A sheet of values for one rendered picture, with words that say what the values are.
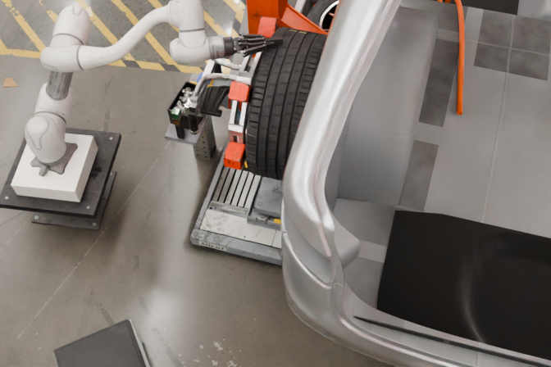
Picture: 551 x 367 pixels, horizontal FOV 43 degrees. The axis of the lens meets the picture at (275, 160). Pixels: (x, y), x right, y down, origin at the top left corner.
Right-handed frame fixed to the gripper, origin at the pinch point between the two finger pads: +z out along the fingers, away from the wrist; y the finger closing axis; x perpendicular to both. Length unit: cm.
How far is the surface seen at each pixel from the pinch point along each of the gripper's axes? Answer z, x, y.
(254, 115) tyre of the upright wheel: -11.6, -16.5, 23.5
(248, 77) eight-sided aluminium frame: -12.0, -9.8, 8.7
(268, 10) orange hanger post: 5, -21, -47
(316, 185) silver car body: -5, 33, 100
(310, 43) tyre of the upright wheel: 15.0, -2.8, -0.2
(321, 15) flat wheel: 41, -59, -86
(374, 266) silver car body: 24, -38, 86
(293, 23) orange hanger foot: 18, -32, -49
